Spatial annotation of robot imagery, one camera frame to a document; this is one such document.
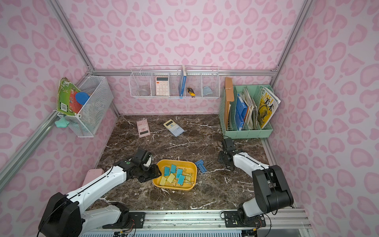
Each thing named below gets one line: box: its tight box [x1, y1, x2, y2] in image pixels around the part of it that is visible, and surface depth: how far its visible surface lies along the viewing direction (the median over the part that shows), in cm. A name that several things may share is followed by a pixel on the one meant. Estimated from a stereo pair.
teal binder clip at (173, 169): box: [170, 163, 177, 174], surface depth 90 cm
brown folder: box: [224, 77, 234, 131], surface depth 87 cm
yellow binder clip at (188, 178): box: [184, 173, 194, 185], surface depth 86 cm
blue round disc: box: [75, 91, 90, 106], surface depth 77 cm
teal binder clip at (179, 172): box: [175, 168, 184, 179], surface depth 88 cm
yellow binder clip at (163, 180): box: [159, 175, 167, 186], surface depth 86 cm
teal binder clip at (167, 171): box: [163, 166, 171, 177], surface depth 90 cm
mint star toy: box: [54, 116, 70, 128], surface depth 64 cm
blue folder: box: [234, 92, 248, 131], surface depth 99 cm
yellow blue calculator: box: [163, 118, 185, 138], surface depth 112 cm
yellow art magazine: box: [257, 85, 281, 129], surface depth 100 cm
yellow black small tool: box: [187, 87, 196, 98], surface depth 94 cm
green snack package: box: [57, 77, 83, 116], surface depth 72 cm
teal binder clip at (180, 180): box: [177, 174, 186, 186], surface depth 86 cm
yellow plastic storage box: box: [152, 159, 198, 192], surface depth 90 cm
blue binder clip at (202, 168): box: [197, 163, 208, 174], surface depth 91 cm
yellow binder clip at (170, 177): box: [166, 172, 176, 184], surface depth 87 cm
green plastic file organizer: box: [218, 84, 274, 139], surface depth 102 cm
